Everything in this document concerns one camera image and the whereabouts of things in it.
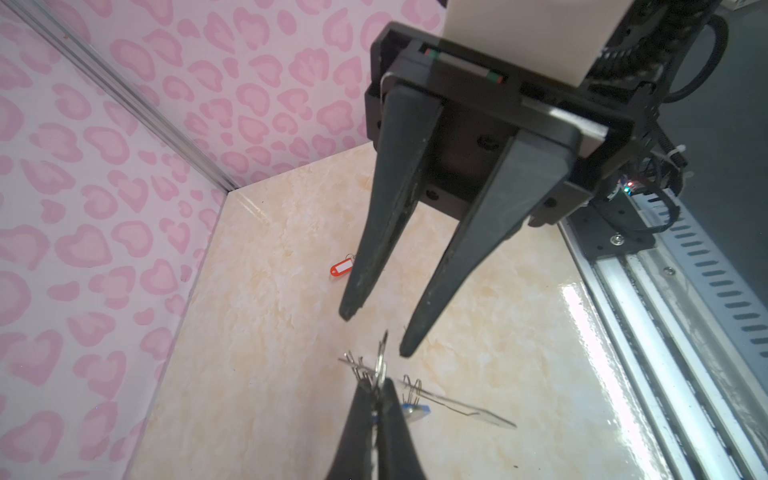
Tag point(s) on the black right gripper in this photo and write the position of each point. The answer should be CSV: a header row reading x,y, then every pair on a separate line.
x,y
480,140

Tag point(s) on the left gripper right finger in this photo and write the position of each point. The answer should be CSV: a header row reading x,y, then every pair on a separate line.
x,y
397,457

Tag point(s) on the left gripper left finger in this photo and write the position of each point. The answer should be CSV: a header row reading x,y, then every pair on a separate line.
x,y
353,458

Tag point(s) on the key with blue tag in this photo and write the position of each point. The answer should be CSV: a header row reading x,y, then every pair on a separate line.
x,y
414,412

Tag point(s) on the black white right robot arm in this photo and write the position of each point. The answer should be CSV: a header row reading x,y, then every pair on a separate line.
x,y
648,168

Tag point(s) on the key with red tag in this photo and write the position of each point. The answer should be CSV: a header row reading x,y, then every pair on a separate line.
x,y
343,267

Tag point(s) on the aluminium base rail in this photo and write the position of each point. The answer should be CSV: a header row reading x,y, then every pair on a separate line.
x,y
689,332

